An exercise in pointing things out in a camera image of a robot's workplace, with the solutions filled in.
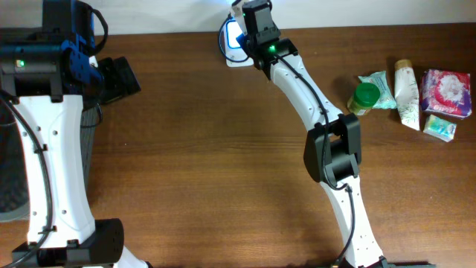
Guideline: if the green lid jar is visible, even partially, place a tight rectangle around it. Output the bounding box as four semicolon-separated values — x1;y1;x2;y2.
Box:
347;83;380;116

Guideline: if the teal snack pouch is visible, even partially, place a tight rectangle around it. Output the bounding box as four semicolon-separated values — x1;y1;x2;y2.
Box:
358;71;397;109

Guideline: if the white cream tube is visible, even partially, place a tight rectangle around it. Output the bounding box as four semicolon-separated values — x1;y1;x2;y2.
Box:
394;60;420;131

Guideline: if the teal Kleenex tissue pack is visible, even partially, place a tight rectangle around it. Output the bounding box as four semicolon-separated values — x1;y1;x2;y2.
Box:
423;115;457;142

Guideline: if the red purple package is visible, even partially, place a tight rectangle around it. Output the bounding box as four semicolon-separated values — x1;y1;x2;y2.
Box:
419;69;472;118

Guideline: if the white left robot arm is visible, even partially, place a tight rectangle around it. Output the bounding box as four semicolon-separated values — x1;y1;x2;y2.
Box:
1;1;147;267

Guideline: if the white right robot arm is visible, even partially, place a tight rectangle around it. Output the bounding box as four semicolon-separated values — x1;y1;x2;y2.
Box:
231;0;393;268

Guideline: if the white barcode scanner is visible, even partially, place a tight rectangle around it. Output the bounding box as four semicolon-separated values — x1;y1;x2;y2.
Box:
222;19;254;68

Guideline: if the grey plastic basket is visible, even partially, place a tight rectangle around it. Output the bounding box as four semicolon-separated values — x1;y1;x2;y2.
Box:
1;103;97;223

